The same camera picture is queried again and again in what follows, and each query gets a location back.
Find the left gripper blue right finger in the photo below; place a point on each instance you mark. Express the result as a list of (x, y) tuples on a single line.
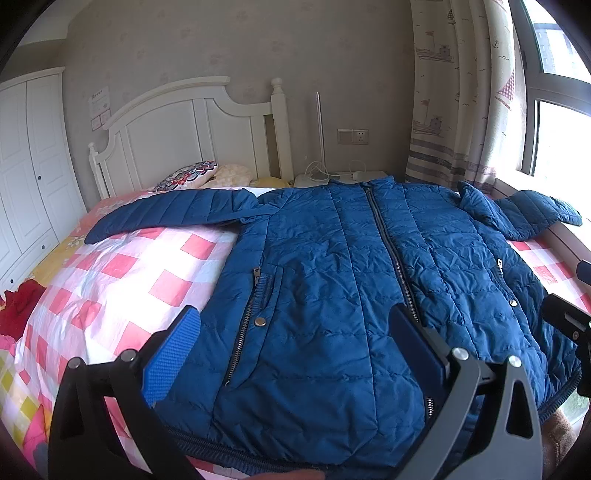
[(420, 348)]

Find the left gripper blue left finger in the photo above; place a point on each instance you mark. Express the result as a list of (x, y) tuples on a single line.
[(165, 352)]

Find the blue quilted puffer jacket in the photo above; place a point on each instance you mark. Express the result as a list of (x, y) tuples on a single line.
[(295, 363)]

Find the pink checkered bed quilt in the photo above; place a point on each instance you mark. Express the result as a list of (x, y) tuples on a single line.
[(109, 296)]

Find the red garment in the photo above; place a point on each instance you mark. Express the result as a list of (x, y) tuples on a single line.
[(18, 306)]

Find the patterned red blue pillow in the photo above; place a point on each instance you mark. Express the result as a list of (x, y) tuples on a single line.
[(188, 177)]

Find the cream floral pillow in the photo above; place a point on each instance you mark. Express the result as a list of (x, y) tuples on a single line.
[(231, 175)]

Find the yellow pillow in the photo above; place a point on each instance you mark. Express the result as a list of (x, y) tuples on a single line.
[(270, 182)]

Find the white wardrobe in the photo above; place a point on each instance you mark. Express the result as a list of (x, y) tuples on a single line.
[(40, 198)]

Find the white bedside table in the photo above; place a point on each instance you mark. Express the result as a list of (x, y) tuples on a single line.
[(351, 177)]

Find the sailboat print curtain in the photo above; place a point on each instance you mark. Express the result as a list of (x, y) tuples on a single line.
[(469, 113)]

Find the white wooden headboard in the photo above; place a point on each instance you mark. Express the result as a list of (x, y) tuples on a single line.
[(189, 121)]

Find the window frame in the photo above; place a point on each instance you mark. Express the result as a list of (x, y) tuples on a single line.
[(557, 79)]

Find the wall socket panel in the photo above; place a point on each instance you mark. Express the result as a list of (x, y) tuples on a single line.
[(353, 136)]

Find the paper notice on wall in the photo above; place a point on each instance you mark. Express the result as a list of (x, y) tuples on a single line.
[(99, 108)]

